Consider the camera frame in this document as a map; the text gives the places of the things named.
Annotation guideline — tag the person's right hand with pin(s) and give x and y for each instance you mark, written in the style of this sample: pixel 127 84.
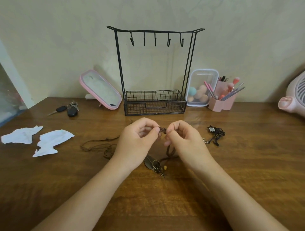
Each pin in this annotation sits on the person's right hand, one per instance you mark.
pixel 190 147

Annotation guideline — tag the person's left hand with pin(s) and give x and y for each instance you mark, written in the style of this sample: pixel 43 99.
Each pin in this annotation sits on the person's left hand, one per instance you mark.
pixel 135 145

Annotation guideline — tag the person's right forearm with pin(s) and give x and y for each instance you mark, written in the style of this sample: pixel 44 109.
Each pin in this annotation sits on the person's right forearm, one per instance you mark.
pixel 238 204

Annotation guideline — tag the person's left forearm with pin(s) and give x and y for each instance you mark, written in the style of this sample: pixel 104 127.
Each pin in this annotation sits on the person's left forearm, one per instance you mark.
pixel 81 202

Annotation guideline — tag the small peach makeup sponge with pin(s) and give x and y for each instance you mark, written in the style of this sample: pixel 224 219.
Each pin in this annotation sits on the small peach makeup sponge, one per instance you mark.
pixel 190 98

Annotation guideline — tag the pink brush holder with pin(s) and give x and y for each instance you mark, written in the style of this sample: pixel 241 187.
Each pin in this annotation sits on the pink brush holder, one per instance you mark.
pixel 220 106

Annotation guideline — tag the teal makeup sponge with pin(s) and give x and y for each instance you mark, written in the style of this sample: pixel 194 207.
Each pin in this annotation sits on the teal makeup sponge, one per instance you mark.
pixel 192 90

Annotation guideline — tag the pink pen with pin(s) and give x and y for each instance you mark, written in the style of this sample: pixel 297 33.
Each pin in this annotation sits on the pink pen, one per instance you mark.
pixel 207 86
pixel 211 90

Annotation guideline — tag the pink framed table mirror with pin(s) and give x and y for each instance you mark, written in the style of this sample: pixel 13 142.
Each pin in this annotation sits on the pink framed table mirror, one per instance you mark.
pixel 100 89

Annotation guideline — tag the grey purple pencil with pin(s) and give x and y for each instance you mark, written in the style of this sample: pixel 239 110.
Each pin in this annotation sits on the grey purple pencil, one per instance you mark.
pixel 232 93

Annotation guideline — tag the black oval key fob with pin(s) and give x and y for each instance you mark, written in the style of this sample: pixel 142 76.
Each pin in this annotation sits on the black oval key fob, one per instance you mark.
pixel 72 112

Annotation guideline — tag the pink makeup brush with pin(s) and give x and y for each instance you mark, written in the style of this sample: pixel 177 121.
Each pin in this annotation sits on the pink makeup brush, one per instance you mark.
pixel 230 87

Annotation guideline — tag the clear plastic container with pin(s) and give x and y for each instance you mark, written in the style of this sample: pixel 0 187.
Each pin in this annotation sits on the clear plastic container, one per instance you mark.
pixel 202 76

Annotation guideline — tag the silver key bunch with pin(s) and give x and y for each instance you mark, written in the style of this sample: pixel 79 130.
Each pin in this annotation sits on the silver key bunch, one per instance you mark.
pixel 73 104

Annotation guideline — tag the dark cosmetic pencils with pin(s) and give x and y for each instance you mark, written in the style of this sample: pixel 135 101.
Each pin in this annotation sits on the dark cosmetic pencils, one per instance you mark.
pixel 223 78

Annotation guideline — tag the coral tipped makeup brush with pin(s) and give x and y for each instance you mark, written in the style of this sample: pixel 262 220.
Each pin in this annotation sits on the coral tipped makeup brush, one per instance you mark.
pixel 236 80

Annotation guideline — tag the white crumpled paper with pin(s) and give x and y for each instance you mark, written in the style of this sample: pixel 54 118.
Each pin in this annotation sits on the white crumpled paper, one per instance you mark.
pixel 20 136
pixel 53 139

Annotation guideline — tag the black headed car key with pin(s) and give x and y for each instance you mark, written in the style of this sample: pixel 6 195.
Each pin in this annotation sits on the black headed car key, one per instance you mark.
pixel 61 108

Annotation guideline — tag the pink pig shaped desk fan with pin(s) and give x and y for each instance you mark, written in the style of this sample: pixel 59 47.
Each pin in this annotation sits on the pink pig shaped desk fan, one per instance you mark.
pixel 294 100

